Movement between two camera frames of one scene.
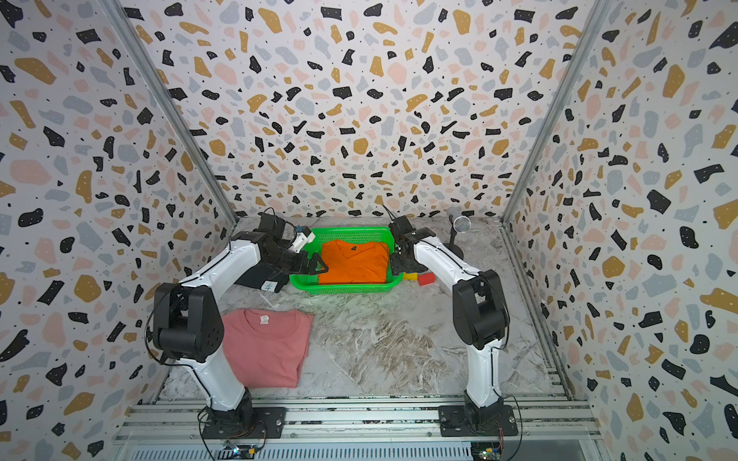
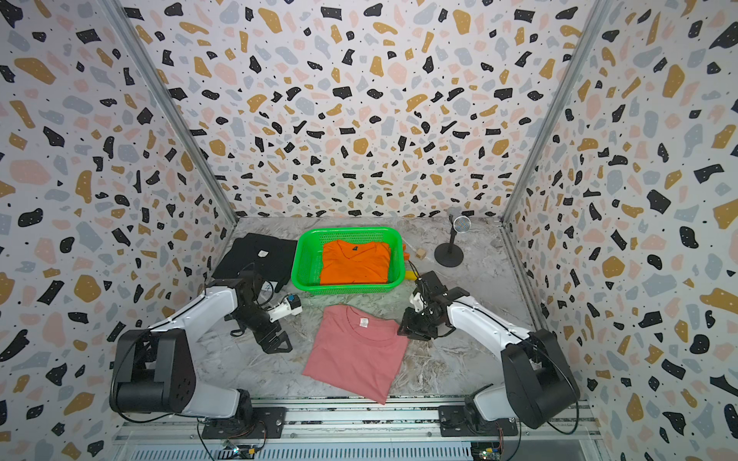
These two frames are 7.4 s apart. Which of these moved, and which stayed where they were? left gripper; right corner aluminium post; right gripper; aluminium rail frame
Moved: right gripper; left gripper
Stayed: aluminium rail frame; right corner aluminium post
